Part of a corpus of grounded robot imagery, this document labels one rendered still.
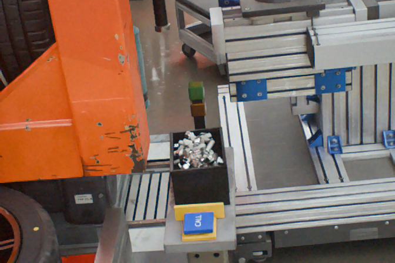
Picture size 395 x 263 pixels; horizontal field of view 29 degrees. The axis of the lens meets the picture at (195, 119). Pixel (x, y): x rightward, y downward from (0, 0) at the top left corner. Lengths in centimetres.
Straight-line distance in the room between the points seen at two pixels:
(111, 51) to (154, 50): 221
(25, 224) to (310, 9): 92
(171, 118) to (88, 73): 150
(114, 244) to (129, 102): 36
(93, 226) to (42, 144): 45
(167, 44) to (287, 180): 178
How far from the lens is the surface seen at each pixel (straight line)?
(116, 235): 199
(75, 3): 178
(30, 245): 183
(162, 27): 218
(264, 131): 272
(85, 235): 235
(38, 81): 190
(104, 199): 227
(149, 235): 250
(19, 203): 198
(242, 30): 215
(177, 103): 343
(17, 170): 202
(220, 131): 201
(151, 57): 393
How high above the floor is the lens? 155
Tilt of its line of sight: 28 degrees down
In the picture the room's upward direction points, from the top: 7 degrees counter-clockwise
